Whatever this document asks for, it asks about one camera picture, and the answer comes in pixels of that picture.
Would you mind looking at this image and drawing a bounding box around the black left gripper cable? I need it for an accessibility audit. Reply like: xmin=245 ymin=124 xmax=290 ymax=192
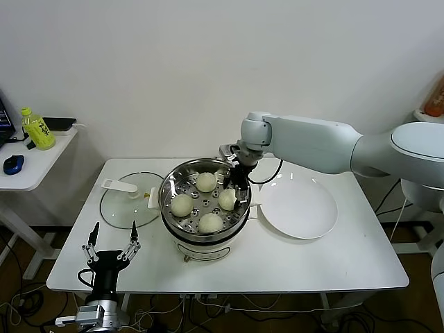
xmin=76 ymin=268 xmax=96 ymax=289

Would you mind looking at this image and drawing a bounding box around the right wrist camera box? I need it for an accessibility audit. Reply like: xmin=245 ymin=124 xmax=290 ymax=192
xmin=218 ymin=143 xmax=240 ymax=164

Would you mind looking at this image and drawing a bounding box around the blue computer mouse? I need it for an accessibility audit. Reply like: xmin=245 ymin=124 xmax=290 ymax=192
xmin=2 ymin=155 xmax=25 ymax=176

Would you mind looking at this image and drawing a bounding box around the white hanging cable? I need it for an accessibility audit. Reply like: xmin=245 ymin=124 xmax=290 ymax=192
xmin=388 ymin=199 xmax=407 ymax=244

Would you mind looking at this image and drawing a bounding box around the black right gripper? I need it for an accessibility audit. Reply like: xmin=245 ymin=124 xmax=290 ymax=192
xmin=222 ymin=162 xmax=256 ymax=211

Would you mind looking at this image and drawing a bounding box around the white round plate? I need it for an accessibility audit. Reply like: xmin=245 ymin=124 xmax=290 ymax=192
xmin=259 ymin=174 xmax=339 ymax=240

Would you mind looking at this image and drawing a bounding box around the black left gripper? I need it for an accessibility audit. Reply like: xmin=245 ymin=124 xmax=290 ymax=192
xmin=82 ymin=221 xmax=142 ymax=298

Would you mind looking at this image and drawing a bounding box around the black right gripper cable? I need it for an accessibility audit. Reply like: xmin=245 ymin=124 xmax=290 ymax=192
xmin=248 ymin=159 xmax=284 ymax=185

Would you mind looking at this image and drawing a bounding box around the white side table with laptop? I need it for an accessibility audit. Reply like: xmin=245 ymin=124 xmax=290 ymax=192
xmin=0 ymin=130 xmax=79 ymax=282

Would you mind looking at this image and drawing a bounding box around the glass lid with white handle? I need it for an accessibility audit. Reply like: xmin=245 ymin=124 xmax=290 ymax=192
xmin=99 ymin=172 xmax=164 ymax=230

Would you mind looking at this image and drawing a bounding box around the black laptop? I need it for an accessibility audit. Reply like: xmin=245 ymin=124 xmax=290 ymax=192
xmin=0 ymin=88 xmax=17 ymax=149

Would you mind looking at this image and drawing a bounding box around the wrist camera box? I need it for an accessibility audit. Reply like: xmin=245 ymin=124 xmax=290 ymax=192
xmin=55 ymin=305 xmax=105 ymax=329
xmin=218 ymin=143 xmax=240 ymax=164

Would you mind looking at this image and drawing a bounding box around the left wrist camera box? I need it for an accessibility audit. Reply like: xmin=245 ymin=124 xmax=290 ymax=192
xmin=55 ymin=305 xmax=105 ymax=329

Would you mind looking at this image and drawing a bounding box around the stainless steel steamer basket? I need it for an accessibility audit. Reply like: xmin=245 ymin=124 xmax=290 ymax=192
xmin=158 ymin=158 xmax=253 ymax=237

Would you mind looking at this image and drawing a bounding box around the yellow green tea bottle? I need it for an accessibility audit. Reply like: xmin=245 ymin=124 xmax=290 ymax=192
xmin=19 ymin=107 xmax=56 ymax=152

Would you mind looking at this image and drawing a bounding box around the white electric cooker base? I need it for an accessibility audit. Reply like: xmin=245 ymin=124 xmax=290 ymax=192
xmin=147 ymin=185 xmax=260 ymax=265

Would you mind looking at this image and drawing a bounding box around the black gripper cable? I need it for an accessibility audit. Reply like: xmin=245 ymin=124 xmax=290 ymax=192
xmin=76 ymin=268 xmax=96 ymax=289
xmin=248 ymin=159 xmax=284 ymax=185

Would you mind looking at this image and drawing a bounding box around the white steamed baozi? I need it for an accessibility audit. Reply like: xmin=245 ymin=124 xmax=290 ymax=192
xmin=170 ymin=194 xmax=194 ymax=218
xmin=198 ymin=213 xmax=225 ymax=234
xmin=196 ymin=172 xmax=218 ymax=194
xmin=218 ymin=189 xmax=239 ymax=212

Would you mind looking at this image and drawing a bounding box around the black cable with adapter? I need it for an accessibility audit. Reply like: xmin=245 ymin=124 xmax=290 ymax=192
xmin=375 ymin=180 xmax=405 ymax=216

